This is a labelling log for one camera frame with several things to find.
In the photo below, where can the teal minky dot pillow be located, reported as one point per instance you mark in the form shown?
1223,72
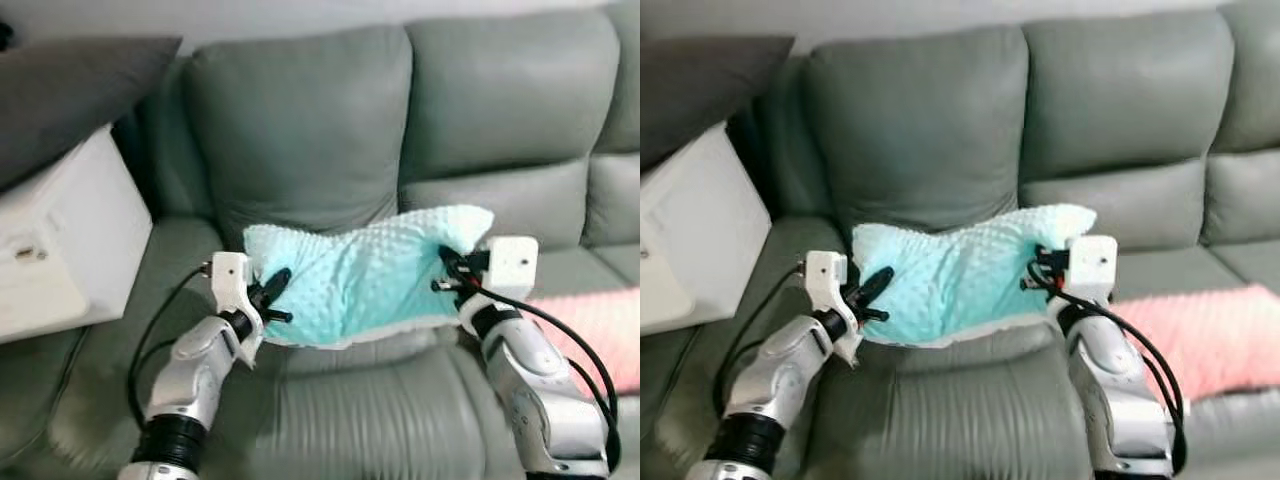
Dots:
960,275
370,275

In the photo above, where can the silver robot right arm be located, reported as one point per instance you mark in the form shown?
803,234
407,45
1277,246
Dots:
1120,390
540,390

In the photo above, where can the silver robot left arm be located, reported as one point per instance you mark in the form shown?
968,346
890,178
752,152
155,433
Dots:
790,375
195,375

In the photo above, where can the pink minky dot pillow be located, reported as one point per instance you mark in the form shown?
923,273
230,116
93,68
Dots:
615,320
1220,340

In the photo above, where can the grey green leather sofa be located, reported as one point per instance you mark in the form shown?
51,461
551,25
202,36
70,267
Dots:
920,130
300,130

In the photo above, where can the dark grey cushion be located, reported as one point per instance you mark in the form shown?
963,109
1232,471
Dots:
70,100
700,90

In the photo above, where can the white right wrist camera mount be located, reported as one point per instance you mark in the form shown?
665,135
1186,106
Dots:
1092,262
512,262

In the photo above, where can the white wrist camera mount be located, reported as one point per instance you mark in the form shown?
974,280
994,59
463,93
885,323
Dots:
230,275
1092,262
825,275
512,262

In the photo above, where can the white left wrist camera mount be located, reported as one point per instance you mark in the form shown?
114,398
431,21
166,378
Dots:
825,275
230,275

